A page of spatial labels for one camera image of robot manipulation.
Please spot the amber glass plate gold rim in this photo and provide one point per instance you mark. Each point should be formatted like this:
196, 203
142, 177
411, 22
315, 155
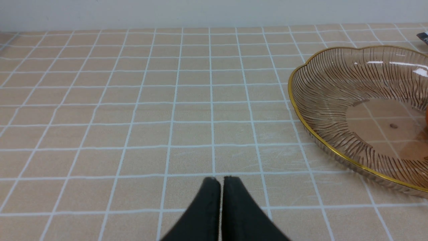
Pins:
367, 108

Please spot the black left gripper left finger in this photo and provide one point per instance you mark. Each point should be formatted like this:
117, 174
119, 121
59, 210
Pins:
200, 221

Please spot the white cloth bag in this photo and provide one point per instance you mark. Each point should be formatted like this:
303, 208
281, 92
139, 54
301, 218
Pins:
423, 36

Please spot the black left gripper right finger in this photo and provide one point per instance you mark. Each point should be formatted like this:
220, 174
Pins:
242, 218

